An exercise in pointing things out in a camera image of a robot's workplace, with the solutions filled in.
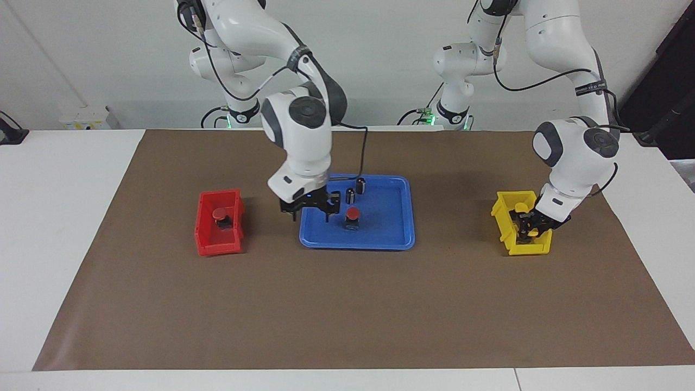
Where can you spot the black cylinder capacitor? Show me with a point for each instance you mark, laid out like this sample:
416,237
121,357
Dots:
351,196
361,185

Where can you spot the blue plastic tray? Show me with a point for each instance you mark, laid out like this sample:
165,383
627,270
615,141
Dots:
385,228

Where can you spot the black stand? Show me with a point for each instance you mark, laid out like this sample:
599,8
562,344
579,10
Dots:
673,108

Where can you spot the red push button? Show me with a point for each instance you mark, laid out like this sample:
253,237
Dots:
221,213
353,212

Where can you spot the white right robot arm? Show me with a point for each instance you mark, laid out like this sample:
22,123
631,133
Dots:
301,141

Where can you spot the red plastic bin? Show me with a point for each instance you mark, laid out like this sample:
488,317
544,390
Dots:
203,239

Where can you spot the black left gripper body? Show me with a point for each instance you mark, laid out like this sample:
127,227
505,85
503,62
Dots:
545,218

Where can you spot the white power strip box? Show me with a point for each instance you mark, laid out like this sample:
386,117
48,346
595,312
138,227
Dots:
84,118

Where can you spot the brown paper table mat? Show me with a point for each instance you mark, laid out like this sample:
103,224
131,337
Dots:
347,309

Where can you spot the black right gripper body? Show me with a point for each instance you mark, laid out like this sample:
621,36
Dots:
315,200

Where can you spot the black clamp device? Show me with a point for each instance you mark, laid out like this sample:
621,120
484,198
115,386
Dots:
13,136

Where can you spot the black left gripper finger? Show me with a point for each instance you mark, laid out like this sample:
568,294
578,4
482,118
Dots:
534,228
520,220

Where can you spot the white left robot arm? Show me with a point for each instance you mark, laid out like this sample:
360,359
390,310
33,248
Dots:
575,152

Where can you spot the yellow plastic bin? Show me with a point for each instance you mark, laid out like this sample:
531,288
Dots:
529,248

